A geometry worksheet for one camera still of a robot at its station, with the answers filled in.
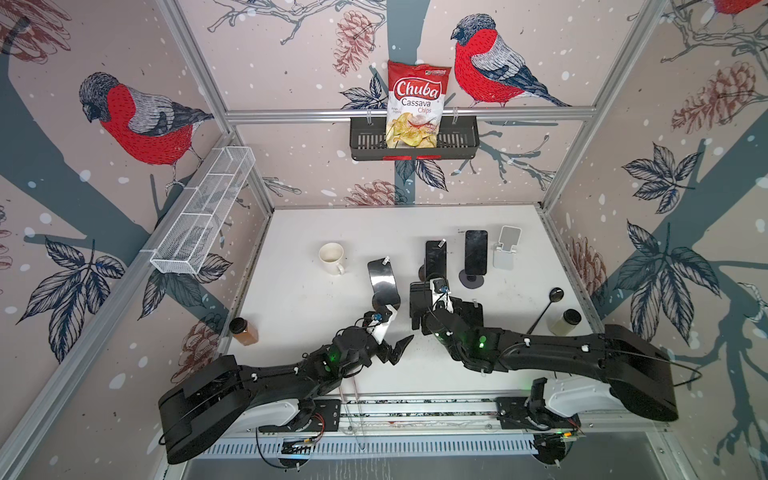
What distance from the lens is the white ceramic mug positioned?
0.95 metres

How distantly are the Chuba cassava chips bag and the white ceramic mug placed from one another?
1.23 ft

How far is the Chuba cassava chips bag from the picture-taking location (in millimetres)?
833
